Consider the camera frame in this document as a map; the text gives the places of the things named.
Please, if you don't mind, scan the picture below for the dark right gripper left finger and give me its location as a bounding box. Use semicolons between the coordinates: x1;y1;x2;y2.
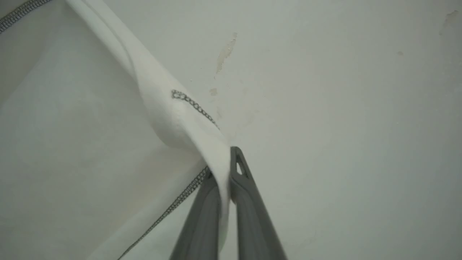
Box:
169;173;222;260

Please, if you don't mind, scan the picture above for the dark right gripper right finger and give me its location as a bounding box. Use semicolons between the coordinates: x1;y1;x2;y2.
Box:
230;146;288;260

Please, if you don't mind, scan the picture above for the white garment with grey stitching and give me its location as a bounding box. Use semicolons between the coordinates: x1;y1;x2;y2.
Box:
0;0;232;260

